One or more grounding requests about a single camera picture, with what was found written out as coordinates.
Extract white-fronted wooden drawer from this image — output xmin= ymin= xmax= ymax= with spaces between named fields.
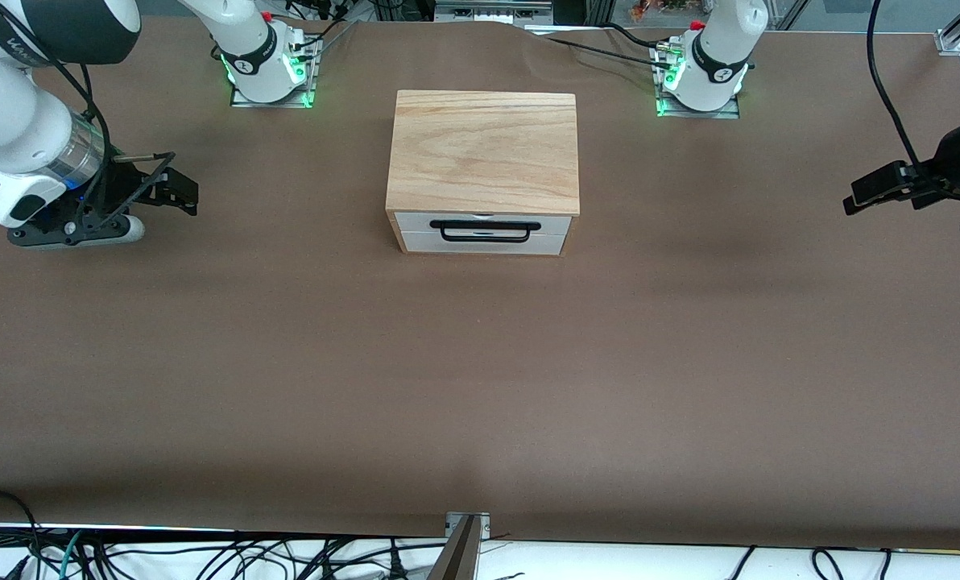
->
xmin=395 ymin=213 xmax=573 ymax=237

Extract black metal drawer handle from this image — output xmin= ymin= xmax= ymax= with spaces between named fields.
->
xmin=430 ymin=219 xmax=543 ymax=243

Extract wooden drawer cabinet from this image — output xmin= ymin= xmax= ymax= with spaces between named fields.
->
xmin=385 ymin=90 xmax=581 ymax=257

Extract brown table mat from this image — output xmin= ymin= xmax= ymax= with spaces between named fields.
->
xmin=0 ymin=14 xmax=960 ymax=553

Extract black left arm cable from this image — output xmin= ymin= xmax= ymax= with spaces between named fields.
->
xmin=867 ymin=0 xmax=944 ymax=182

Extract aluminium corner bracket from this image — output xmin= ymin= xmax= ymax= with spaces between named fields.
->
xmin=933 ymin=0 xmax=960 ymax=57

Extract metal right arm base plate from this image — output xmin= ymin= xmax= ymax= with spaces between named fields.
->
xmin=229 ymin=36 xmax=317 ymax=109

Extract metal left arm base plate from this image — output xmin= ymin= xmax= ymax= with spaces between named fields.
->
xmin=654 ymin=40 xmax=741 ymax=120

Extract thin black base cable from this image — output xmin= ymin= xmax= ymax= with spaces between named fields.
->
xmin=287 ymin=14 xmax=360 ymax=57

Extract white handleless drawer front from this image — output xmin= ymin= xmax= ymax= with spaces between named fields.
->
xmin=399 ymin=234 xmax=569 ymax=255

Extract black cable on mat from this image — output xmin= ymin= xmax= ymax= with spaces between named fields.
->
xmin=528 ymin=23 xmax=678 ymax=69

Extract aluminium background frame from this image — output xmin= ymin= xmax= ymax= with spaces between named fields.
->
xmin=434 ymin=0 xmax=555 ymax=25

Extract tangled black floor cables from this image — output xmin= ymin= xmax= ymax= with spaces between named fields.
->
xmin=0 ymin=524 xmax=449 ymax=580

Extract teal floor cable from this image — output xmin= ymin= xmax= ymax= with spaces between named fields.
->
xmin=57 ymin=530 xmax=85 ymax=580

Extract small metal edge bracket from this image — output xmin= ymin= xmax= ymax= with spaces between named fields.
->
xmin=445 ymin=512 xmax=491 ymax=541

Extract dark camera post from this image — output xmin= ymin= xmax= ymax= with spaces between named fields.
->
xmin=428 ymin=516 xmax=481 ymax=580

